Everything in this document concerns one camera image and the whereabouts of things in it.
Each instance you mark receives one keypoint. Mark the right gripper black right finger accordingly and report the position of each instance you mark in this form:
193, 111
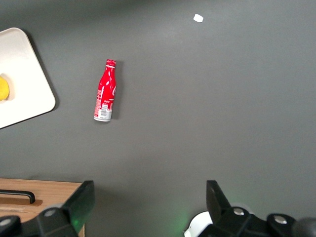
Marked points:
217, 200

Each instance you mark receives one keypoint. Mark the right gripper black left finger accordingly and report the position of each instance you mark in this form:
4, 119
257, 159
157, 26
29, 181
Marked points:
79, 200

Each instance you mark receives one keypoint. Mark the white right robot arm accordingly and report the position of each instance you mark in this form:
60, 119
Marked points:
197, 222

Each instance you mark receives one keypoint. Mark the beige plastic tray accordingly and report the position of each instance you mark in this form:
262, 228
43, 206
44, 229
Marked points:
24, 74

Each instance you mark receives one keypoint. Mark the wooden drawer front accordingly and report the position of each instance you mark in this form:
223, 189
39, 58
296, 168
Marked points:
54, 195

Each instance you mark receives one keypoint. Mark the wooden drawer cabinet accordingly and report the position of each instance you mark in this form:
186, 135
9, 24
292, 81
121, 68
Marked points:
49, 188

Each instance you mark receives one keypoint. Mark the yellow lemon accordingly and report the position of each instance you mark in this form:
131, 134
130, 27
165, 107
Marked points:
3, 89

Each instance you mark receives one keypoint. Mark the white paper scrap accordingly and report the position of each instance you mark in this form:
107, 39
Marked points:
198, 17

